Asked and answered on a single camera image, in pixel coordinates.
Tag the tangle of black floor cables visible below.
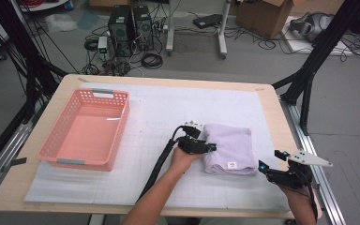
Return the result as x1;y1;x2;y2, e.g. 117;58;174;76
224;24;360;64

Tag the right hand-held gripper black cable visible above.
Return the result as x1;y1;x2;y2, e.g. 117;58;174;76
306;184;320;223

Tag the white round table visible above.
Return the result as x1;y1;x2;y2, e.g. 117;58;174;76
18;0;69;13

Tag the lilac printed towel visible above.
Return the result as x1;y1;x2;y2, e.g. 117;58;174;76
201;123;259;176

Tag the white rolling stand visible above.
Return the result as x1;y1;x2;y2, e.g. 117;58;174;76
165;0;233;60

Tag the person's left hand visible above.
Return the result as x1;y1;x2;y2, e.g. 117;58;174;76
169;146;203;176

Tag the tangle of computer cables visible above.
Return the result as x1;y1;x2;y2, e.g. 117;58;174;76
106;55;144;78

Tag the coiled black cable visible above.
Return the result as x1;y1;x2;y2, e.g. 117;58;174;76
82;63;101;76
83;37;99;53
141;52;164;70

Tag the left hand-held gripper black cable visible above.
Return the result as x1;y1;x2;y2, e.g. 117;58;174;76
136;125;188;203

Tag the hand-held gripper black cable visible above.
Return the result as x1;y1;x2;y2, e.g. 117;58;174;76
306;184;320;223
136;125;188;203

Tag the black computer tower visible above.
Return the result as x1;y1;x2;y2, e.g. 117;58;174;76
132;5;155;51
107;4;136;58

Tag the teal sheet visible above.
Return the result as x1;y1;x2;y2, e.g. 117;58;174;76
76;8;101;31

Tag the large open cardboard box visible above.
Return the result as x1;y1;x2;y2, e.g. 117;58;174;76
235;0;294;39

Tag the grey rail bracket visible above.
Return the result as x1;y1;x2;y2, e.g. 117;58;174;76
1;157;28;173

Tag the black flat box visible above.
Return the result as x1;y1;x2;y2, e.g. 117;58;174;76
192;13;223;30

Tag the person's right hand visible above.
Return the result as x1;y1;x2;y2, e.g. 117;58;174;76
277;184;313;204

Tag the white power strip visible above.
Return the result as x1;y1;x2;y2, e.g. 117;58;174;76
154;20;170;34

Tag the clear plastic bag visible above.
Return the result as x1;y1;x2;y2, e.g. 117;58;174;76
45;13;78;34

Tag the white floor board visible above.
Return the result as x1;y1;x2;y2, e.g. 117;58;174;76
282;15;354;57

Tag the brown cardboard box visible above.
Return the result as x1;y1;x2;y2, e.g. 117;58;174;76
289;0;346;16
88;0;129;8

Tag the grey rounded device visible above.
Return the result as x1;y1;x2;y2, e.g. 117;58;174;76
289;11;336;43

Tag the black metal stand frame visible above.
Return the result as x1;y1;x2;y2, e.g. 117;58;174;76
0;0;68;126
271;0;360;136

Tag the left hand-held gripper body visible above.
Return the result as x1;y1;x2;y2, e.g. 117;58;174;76
177;121;210;155

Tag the aluminium rail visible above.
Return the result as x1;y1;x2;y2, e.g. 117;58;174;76
0;102;43;204
280;99;346;225

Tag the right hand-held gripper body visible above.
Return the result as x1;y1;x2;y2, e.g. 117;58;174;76
266;149;333;190

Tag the small white box green light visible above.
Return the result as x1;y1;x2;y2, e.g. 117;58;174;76
97;36;109;54

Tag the pink plastic basket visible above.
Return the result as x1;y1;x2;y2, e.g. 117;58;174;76
37;88;130;173

